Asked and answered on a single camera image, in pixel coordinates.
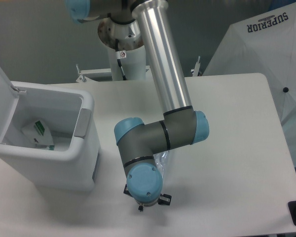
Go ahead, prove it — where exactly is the white trash can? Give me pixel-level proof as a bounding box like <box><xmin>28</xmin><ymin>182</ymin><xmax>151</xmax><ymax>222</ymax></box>
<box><xmin>0</xmin><ymin>68</ymin><xmax>100</xmax><ymax>191</ymax></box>

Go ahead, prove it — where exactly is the white metal base frame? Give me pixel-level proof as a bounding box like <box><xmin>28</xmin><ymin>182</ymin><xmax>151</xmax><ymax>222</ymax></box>
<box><xmin>75</xmin><ymin>55</ymin><xmax>203</xmax><ymax>83</ymax></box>

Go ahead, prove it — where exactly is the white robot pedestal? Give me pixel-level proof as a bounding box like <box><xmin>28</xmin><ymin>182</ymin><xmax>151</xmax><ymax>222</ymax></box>
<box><xmin>98</xmin><ymin>18</ymin><xmax>146</xmax><ymax>81</ymax></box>

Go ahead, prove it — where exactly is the clear plastic wrapper bag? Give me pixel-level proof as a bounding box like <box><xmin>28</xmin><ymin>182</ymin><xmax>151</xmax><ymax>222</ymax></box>
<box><xmin>21</xmin><ymin>119</ymin><xmax>55</xmax><ymax>151</ymax></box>

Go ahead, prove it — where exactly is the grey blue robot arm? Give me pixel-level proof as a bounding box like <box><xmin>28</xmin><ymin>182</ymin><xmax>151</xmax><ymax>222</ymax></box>
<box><xmin>65</xmin><ymin>0</ymin><xmax>209</xmax><ymax>211</ymax></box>

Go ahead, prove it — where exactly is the crushed clear plastic bottle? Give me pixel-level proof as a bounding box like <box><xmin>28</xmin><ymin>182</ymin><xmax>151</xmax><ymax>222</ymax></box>
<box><xmin>153</xmin><ymin>151</ymin><xmax>170</xmax><ymax>177</ymax></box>

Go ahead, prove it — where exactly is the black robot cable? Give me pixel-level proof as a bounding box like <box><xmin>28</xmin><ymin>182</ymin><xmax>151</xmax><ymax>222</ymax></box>
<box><xmin>114</xmin><ymin>38</ymin><xmax>127</xmax><ymax>81</ymax></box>

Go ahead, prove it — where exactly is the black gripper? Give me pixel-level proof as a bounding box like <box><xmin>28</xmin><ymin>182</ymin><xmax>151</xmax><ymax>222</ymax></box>
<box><xmin>123</xmin><ymin>185</ymin><xmax>172</xmax><ymax>212</ymax></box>

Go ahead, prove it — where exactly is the white superior umbrella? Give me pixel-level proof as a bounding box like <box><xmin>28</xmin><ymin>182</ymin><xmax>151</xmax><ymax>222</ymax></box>
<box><xmin>204</xmin><ymin>2</ymin><xmax>296</xmax><ymax>120</ymax></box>

